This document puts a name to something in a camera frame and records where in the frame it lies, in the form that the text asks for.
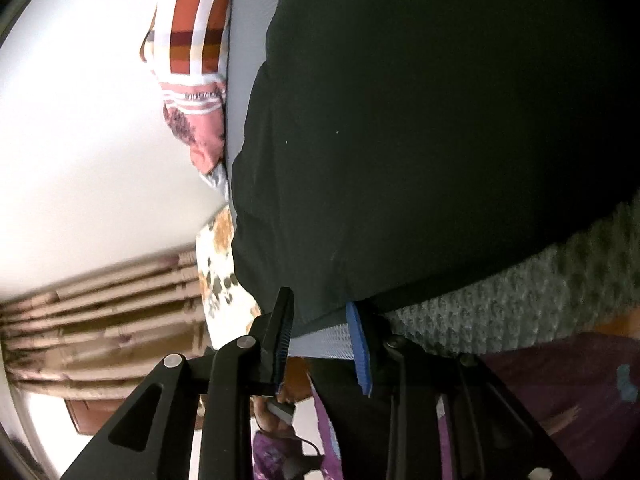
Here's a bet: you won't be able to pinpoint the person's left hand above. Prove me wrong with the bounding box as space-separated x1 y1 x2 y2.
251 394 293 433

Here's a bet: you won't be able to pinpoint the small grey device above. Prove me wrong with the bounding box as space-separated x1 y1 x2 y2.
267 399 297 423

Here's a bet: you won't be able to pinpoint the beige patterned curtain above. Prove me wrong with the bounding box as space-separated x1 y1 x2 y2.
0 252 208 401

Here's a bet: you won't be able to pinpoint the grey textured bed sheet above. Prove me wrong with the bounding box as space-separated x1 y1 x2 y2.
222 0 640 362

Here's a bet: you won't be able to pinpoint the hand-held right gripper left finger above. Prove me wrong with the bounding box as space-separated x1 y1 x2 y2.
60 287 295 480

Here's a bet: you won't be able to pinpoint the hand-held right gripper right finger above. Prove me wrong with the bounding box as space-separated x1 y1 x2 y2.
346 302 582 480

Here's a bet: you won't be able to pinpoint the brown wooden door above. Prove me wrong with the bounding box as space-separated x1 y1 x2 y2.
65 397 131 436

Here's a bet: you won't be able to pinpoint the black pants with orange lining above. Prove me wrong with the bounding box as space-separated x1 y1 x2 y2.
230 0 640 332

